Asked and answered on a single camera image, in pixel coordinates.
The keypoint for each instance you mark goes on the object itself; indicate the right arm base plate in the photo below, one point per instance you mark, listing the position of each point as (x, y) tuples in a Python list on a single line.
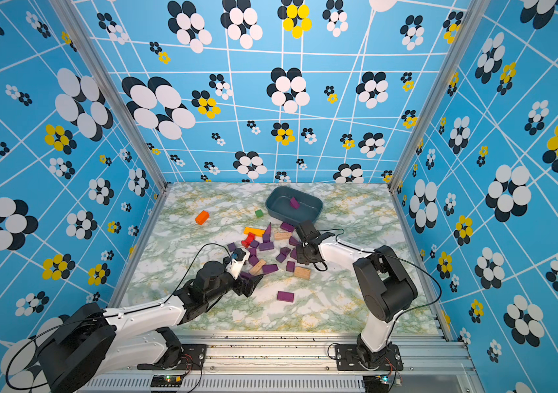
[(359, 358)]

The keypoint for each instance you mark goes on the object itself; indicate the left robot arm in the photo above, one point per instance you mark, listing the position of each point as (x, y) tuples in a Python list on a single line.
[(94, 340)]

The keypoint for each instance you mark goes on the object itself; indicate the lone purple brick front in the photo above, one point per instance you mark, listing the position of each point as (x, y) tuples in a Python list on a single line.
[(286, 296)]

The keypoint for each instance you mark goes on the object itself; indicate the yellow long brick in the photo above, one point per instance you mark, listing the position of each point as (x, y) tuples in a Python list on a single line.
[(255, 232)]

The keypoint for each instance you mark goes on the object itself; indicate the purple long brick centre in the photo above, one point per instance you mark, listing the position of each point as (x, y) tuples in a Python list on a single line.
[(266, 269)]

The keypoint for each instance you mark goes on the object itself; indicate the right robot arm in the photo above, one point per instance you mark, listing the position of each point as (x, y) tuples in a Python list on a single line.
[(387, 288)]

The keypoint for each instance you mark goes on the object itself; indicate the red arch brick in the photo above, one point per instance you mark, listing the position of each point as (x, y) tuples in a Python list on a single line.
[(250, 237)]

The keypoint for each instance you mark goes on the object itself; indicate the natural wood large brick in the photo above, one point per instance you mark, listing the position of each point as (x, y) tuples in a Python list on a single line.
[(302, 273)]

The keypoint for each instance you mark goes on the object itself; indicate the natural wood slanted brick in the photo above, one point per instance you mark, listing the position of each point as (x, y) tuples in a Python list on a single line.
[(257, 269)]

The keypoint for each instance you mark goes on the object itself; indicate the natural wood printed brick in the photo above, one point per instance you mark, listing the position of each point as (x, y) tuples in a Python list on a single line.
[(282, 236)]

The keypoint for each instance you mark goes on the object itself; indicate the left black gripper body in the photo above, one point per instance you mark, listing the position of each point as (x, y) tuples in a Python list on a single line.
[(239, 285)]

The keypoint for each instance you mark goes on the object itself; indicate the purple brick beside bin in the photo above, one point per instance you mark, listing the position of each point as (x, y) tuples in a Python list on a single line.
[(287, 227)]

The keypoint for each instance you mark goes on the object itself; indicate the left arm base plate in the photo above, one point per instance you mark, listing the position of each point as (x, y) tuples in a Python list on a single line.
[(186, 357)]

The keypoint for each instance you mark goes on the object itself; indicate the aluminium front rail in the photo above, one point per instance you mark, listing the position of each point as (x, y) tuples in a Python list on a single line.
[(301, 362)]

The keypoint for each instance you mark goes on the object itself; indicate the orange brick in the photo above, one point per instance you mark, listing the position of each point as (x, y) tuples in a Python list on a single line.
[(202, 217)]

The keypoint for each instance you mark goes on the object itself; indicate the purple tall triangle brick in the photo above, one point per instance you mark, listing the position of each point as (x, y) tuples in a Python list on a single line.
[(267, 234)]

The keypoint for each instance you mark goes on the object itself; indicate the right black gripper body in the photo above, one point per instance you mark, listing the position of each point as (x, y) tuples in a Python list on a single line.
[(302, 255)]

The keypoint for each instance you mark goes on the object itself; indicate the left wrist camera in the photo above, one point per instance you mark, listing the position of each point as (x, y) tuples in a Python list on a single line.
[(238, 258)]

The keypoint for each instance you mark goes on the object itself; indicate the dark teal storage bin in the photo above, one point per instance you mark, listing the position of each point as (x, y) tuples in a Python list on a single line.
[(278, 206)]

